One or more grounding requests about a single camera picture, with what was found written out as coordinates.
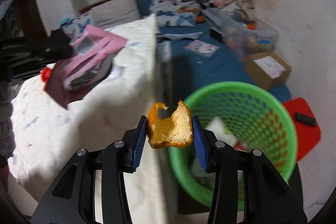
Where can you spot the butterfly pillow right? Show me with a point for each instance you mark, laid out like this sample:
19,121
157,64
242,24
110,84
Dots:
175,13

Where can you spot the white quilted blanket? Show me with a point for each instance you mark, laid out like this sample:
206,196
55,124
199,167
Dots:
47,135

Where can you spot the black remote control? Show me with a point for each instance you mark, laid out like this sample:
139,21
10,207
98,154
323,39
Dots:
304,119

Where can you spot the red plastic stool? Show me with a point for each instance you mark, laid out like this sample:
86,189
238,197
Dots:
307,137

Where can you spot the butterfly pillow left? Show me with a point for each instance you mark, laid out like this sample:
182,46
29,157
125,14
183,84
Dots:
74,28

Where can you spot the green plastic mesh basket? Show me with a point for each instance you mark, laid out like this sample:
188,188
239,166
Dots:
252,115

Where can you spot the plush toy pile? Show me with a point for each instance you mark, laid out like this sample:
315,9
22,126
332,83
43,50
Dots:
244,9

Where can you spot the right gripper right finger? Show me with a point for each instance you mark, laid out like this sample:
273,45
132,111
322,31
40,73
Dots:
267,196

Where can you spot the pink snack wrapper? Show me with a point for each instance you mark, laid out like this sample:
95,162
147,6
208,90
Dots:
92,60

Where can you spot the clear plastic storage bin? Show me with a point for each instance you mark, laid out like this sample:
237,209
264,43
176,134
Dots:
244,39

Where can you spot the brown cardboard box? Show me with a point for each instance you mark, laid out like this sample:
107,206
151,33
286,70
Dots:
267,70

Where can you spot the colourful picture book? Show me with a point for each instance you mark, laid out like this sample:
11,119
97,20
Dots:
201,48

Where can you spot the red mesh net bag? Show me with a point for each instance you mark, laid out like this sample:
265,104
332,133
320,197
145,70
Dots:
45,74

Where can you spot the butterfly pillow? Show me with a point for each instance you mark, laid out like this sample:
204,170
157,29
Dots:
74,28
175,13

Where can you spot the beige pillow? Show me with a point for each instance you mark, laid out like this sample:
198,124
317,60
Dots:
114,13

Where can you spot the orange peel piece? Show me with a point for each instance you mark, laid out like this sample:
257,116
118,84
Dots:
174,131

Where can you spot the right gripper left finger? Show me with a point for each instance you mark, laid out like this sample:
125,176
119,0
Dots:
71,196

